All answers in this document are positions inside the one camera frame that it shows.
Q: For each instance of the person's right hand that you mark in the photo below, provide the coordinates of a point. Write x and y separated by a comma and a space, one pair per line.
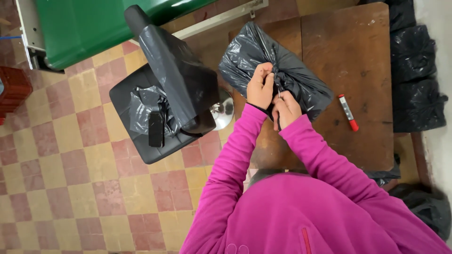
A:
286, 110

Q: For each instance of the person's pink sweater torso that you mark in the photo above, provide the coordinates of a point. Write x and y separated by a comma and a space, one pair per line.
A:
310, 215

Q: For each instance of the black cushioned chair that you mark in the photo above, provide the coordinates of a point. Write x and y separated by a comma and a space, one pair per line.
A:
148, 116

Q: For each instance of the crumpled black plastic scraps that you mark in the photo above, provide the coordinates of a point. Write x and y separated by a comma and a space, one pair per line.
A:
150, 105

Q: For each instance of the stack of black wrapped packages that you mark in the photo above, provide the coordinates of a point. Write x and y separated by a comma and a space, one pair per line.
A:
415, 67

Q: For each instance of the black plastic bag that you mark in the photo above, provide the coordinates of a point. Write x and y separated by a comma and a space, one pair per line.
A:
423, 208

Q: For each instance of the black plastic package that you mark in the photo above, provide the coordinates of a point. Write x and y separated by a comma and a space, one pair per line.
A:
282, 67

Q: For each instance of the person's left hand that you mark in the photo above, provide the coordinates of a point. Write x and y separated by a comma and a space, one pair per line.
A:
258, 90

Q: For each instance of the black plastic bag scrap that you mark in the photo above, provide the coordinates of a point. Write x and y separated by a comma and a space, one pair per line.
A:
383, 174

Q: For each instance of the roll of black plastic bags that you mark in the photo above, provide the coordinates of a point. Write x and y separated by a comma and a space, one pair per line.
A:
173, 70

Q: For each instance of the green metal machine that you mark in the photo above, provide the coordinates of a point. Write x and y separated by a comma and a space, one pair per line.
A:
106, 28

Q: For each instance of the red plastic crate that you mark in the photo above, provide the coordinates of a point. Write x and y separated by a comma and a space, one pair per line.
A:
12, 93

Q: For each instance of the person's right fingers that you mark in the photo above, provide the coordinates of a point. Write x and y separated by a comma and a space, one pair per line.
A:
280, 102

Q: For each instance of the red and white marker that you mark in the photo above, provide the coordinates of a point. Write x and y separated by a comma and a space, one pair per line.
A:
348, 113

